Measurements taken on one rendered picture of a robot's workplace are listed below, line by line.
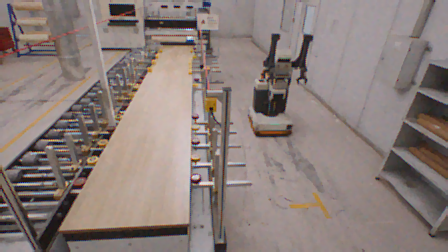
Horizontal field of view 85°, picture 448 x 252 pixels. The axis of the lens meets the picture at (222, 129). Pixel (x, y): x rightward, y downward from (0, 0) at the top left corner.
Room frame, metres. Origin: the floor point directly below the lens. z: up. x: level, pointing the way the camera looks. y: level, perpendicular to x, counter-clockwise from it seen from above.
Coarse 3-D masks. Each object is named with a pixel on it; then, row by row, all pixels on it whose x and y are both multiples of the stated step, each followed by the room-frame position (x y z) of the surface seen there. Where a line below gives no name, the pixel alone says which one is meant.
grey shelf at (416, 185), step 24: (432, 72) 2.53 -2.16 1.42; (432, 96) 2.30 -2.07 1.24; (408, 120) 2.45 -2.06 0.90; (408, 144) 2.55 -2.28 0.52; (432, 144) 2.46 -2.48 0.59; (384, 168) 2.52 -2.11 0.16; (408, 168) 2.57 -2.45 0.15; (432, 168) 2.08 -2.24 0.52; (408, 192) 2.12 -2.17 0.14; (432, 192) 2.14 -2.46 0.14; (432, 216) 1.78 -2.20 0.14
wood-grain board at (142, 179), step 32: (160, 64) 4.33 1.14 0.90; (192, 64) 4.42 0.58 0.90; (160, 96) 2.85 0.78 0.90; (128, 128) 2.02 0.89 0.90; (160, 128) 2.05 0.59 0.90; (128, 160) 1.53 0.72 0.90; (160, 160) 1.54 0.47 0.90; (96, 192) 1.17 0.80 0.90; (128, 192) 1.18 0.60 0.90; (160, 192) 1.20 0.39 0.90; (64, 224) 0.92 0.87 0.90; (96, 224) 0.93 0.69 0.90; (128, 224) 0.93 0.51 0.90; (160, 224) 0.94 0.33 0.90
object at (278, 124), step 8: (280, 112) 3.85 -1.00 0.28; (256, 120) 3.52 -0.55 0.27; (264, 120) 3.52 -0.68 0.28; (272, 120) 3.53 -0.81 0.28; (280, 120) 3.54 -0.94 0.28; (288, 120) 3.55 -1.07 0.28; (256, 128) 3.45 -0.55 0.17; (264, 128) 3.45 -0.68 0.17; (272, 128) 3.47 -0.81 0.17; (280, 128) 3.48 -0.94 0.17; (288, 128) 3.50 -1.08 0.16
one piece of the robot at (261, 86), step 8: (256, 80) 3.92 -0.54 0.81; (264, 80) 3.92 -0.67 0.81; (256, 88) 3.80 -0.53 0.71; (264, 88) 3.78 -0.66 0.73; (288, 88) 3.82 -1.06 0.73; (256, 96) 3.78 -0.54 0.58; (264, 96) 3.78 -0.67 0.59; (256, 104) 3.77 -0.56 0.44; (264, 104) 3.73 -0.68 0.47; (272, 104) 3.73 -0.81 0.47; (280, 104) 3.81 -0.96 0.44; (256, 112) 3.80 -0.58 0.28; (264, 112) 3.72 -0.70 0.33; (272, 112) 3.76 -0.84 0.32
